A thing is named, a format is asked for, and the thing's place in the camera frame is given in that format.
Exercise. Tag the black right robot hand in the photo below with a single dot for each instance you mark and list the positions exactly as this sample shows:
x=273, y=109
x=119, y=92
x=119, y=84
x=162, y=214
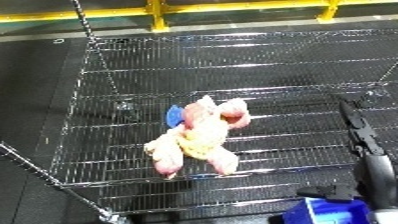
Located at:
x=356, y=127

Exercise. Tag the pink and yellow soft toy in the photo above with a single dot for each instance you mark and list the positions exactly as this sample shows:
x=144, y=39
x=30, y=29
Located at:
x=201, y=133

